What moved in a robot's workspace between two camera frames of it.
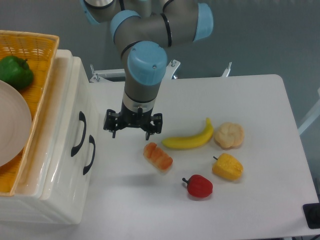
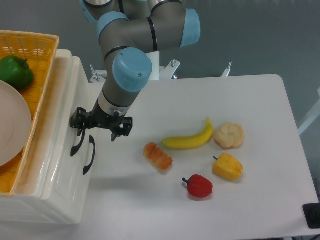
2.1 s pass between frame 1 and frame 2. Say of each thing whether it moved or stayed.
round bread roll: stayed
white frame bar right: stayed
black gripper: moved
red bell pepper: stayed
